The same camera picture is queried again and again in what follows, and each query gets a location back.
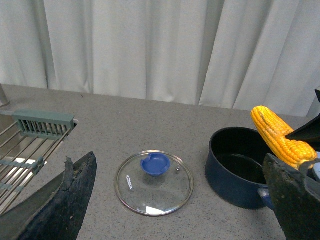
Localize green rack end piece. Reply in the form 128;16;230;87
12;109;75;140

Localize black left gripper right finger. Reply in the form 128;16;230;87
284;89;320;152

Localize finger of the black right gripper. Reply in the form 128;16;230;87
262;153;320;240

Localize light blue plate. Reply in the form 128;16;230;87
311;151;320;183

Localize grey-white curtain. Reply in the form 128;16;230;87
0;0;320;117

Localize dark blue saucepan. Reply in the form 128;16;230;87
205;127;275;210

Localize yellow corn cob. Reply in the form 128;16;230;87
250;105;317;170

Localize metal dish drying rack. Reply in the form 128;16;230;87
0;110;71;214

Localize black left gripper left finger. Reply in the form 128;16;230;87
0;152;97;240

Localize glass lid blue knob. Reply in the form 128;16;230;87
114;150;194;217

